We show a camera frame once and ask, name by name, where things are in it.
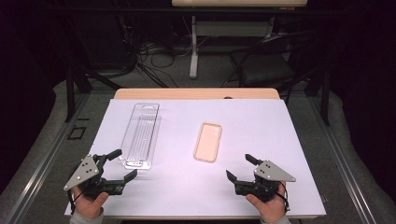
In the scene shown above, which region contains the aluminium rail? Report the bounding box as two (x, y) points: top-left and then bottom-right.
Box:
(4, 92), (92, 224)
(307, 96), (378, 224)

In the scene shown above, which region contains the dark curtain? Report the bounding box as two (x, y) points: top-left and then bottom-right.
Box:
(326, 0), (396, 203)
(0, 0), (73, 195)

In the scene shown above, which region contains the left hand-held gripper cable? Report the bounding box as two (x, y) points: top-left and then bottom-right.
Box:
(66, 189), (83, 217)

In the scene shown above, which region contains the white-legged desk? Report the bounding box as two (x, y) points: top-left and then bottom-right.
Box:
(171, 0), (308, 79)

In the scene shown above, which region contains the right hand-held gripper cable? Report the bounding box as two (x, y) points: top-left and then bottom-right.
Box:
(274, 180), (291, 213)

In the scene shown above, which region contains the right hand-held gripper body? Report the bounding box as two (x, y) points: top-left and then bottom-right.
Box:
(233, 160), (297, 203)

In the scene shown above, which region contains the clear plastic tray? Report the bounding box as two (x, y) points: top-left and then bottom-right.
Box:
(119, 103), (163, 171)

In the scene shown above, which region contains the beige phone case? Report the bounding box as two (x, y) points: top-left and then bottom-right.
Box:
(192, 121), (223, 163)

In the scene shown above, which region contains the black metal frame post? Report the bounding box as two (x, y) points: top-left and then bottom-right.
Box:
(304, 66), (332, 127)
(64, 62), (122, 123)

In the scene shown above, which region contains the tangle of black cables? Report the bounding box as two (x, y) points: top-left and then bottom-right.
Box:
(120, 15), (213, 89)

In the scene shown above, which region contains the wooden table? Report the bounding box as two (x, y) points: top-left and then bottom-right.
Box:
(70, 87), (327, 221)

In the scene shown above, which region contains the person's right hand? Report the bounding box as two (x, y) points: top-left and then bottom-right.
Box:
(246, 181), (289, 224)

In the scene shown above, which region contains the white board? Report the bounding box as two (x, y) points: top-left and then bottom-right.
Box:
(64, 98), (327, 217)

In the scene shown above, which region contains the hand-held gripper cable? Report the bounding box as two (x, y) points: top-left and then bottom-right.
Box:
(66, 189), (83, 217)
(274, 180), (291, 213)

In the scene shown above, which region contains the black chair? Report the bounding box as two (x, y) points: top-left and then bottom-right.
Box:
(222, 31), (316, 91)

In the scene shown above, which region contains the person's left hand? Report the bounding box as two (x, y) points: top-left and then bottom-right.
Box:
(72, 186), (110, 220)

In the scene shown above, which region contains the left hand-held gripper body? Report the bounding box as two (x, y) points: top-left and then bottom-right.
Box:
(63, 153), (125, 201)

